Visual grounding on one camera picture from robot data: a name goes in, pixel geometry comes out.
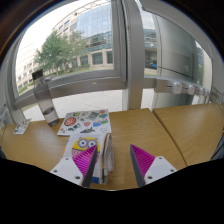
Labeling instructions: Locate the clear bottle with black cap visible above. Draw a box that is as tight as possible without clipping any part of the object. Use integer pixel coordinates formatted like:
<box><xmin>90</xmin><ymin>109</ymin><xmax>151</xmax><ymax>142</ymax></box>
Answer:
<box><xmin>31</xmin><ymin>68</ymin><xmax>61</xmax><ymax>128</ymax></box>

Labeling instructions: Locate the white wall socket strip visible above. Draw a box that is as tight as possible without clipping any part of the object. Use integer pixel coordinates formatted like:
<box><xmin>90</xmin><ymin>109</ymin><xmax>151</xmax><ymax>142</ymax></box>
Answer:
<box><xmin>154</xmin><ymin>79</ymin><xmax>215</xmax><ymax>100</ymax></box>

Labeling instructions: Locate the green tree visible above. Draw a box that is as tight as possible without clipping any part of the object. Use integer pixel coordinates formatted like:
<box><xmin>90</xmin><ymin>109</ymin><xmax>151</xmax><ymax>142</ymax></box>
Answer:
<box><xmin>34</xmin><ymin>29</ymin><xmax>90</xmax><ymax>77</ymax></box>

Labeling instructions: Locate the large sticker sheet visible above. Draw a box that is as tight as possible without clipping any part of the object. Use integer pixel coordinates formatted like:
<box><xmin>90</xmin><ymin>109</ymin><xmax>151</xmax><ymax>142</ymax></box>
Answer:
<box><xmin>56</xmin><ymin>108</ymin><xmax>113</xmax><ymax>137</ymax></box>

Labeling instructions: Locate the white cartoon print towel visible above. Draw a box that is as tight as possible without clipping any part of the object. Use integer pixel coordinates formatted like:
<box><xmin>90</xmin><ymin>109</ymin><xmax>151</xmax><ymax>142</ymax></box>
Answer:
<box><xmin>62</xmin><ymin>132</ymin><xmax>115</xmax><ymax>186</ymax></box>

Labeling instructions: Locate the glass fronted office building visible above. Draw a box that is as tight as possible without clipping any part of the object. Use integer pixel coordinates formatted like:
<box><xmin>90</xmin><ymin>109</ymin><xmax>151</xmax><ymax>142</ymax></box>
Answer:
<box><xmin>51</xmin><ymin>2</ymin><xmax>158</xmax><ymax>70</ymax></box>

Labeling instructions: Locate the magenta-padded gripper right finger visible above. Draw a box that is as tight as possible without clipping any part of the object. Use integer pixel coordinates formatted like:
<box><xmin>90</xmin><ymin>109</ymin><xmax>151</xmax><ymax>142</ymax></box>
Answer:
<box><xmin>129</xmin><ymin>143</ymin><xmax>178</xmax><ymax>188</ymax></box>

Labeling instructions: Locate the grey window frame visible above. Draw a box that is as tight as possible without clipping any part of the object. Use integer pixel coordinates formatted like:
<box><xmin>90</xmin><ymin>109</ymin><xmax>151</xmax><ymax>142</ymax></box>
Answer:
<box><xmin>5</xmin><ymin>0</ymin><xmax>158</xmax><ymax>116</ymax></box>

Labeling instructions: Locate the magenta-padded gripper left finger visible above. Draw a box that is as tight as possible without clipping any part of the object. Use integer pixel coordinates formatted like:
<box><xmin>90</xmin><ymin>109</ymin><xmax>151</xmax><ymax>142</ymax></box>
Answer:
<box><xmin>49</xmin><ymin>144</ymin><xmax>100</xmax><ymax>189</ymax></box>

